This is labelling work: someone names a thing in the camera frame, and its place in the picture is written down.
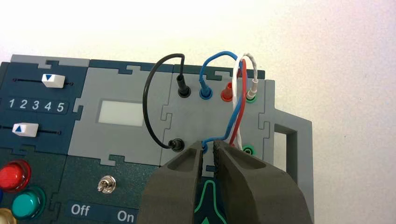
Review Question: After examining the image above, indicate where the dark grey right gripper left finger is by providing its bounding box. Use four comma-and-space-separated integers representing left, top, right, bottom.
137, 140, 205, 224

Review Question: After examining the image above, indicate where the white slider knob up triangle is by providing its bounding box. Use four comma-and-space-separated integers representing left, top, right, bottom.
12, 122, 40, 138

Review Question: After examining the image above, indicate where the red round push button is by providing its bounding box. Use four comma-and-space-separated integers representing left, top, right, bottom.
0, 160, 32, 193

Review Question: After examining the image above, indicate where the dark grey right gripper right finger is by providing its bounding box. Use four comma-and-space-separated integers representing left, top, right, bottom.
213, 140, 315, 224

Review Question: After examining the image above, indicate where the blue and grey control box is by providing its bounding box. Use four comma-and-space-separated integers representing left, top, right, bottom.
0, 54, 314, 224

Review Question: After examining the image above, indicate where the black jumper wire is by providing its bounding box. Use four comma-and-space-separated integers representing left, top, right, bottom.
141, 53, 192, 154

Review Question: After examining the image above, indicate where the white jumper wire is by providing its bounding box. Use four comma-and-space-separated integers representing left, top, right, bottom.
231, 52, 259, 149

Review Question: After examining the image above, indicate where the yellow round push button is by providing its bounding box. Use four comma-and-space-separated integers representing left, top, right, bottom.
0, 208, 18, 224

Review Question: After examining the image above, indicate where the white rectangular display window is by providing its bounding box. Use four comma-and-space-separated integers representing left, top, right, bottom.
98, 99, 145, 127

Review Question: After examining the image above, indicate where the red jumper wire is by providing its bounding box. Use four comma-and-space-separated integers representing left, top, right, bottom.
220, 58, 248, 148

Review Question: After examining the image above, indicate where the white slider knob down triangle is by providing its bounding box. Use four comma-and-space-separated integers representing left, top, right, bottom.
41, 73, 65, 89

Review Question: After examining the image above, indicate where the blue jumper wire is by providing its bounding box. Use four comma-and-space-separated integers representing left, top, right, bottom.
199, 51, 246, 154

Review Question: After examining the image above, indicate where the metal toggle switch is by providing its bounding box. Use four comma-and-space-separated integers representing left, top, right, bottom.
96, 175, 117, 195

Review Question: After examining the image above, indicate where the green round push button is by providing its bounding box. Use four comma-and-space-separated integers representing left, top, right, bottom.
11, 185, 47, 220

